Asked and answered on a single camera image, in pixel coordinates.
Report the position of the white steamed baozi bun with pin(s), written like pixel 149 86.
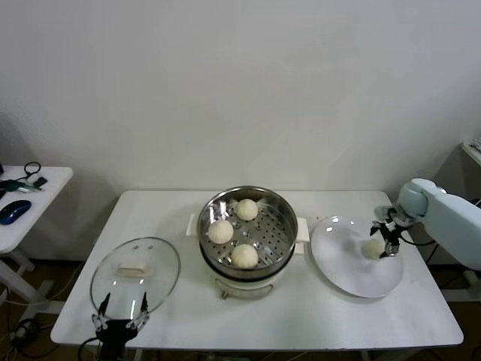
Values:
pixel 372 249
pixel 246 209
pixel 220 231
pixel 244 255

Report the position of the small black device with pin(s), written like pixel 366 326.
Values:
pixel 39 182

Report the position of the white round plate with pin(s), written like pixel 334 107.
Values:
pixel 338 263

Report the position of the white side table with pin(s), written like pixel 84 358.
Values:
pixel 45 203

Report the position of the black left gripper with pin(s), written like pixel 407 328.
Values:
pixel 116 332

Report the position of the white electric cooker base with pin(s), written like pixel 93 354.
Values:
pixel 244 287

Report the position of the white floor power strip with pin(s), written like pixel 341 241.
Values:
pixel 23 331

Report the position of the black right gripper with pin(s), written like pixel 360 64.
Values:
pixel 391 233

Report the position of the blue computer mouse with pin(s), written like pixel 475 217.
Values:
pixel 15 211

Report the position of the white shelf desk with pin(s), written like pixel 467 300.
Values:
pixel 473 155

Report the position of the light blue right robot arm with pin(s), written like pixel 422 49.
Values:
pixel 451 222

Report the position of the stainless steel steamer basket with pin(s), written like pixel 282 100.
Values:
pixel 270 233

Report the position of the white stand base frame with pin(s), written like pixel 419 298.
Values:
pixel 472 275

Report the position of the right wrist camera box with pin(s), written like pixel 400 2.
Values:
pixel 383 212

